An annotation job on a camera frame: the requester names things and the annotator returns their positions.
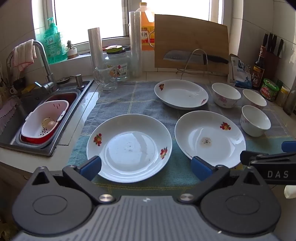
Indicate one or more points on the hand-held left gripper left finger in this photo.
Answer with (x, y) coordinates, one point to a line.
(91, 168)

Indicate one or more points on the green-lidded sauce jar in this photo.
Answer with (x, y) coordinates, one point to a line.
(269, 92)

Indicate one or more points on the orange plastic jug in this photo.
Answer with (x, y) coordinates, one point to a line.
(148, 34)

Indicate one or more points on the small potted plant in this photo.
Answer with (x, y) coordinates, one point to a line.
(72, 52)

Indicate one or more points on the grey and teal dish mat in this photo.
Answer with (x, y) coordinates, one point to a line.
(148, 104)

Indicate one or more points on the bamboo cutting board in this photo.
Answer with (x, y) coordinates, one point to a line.
(185, 34)

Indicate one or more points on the small spice jar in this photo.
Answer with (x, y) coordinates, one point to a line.
(282, 96)

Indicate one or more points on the red basin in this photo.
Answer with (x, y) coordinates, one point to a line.
(69, 96)

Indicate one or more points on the purple cloth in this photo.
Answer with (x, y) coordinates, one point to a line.
(7, 111)

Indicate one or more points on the dark wooden knife block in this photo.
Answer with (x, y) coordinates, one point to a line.
(270, 60)

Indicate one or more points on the steel faucet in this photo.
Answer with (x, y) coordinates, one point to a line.
(45, 60)

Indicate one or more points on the metal container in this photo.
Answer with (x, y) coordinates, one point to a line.
(291, 99)

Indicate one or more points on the sink drain stopper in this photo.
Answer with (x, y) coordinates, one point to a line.
(63, 80)

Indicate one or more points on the tall plastic wrap roll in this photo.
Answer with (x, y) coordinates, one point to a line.
(135, 46)

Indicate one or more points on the glass jar green lid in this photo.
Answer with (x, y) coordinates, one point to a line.
(122, 60)

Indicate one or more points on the pink and white towel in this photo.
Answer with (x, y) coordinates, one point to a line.
(23, 53)

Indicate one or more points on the dark sauce bottle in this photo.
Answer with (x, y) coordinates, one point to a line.
(257, 74)

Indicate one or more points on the steel sink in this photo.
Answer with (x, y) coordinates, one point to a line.
(30, 102)

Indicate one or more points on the white strainer basket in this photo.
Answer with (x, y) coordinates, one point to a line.
(34, 120)

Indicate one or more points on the clear glass mug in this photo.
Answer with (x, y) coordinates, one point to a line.
(108, 81)

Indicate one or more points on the stained white fruit-print plate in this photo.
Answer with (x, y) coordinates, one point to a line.
(208, 129)

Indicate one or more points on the white and blue pouch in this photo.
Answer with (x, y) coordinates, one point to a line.
(239, 71)

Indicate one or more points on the green dish soap bottle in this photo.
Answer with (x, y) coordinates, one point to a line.
(53, 44)

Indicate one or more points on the egg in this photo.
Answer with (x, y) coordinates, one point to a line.
(51, 124)

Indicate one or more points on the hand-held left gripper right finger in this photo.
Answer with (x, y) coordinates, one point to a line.
(201, 168)

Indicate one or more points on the yellow sponge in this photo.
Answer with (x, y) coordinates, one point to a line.
(29, 88)

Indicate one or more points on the white ceramic bowl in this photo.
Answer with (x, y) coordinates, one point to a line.
(254, 122)
(225, 96)
(254, 98)

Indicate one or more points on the steel soap dispenser pump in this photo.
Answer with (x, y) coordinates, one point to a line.
(79, 81)

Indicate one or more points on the short plastic wrap roll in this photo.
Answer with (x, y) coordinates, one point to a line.
(94, 46)

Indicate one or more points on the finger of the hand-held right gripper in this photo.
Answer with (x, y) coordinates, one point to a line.
(248, 158)
(289, 146)

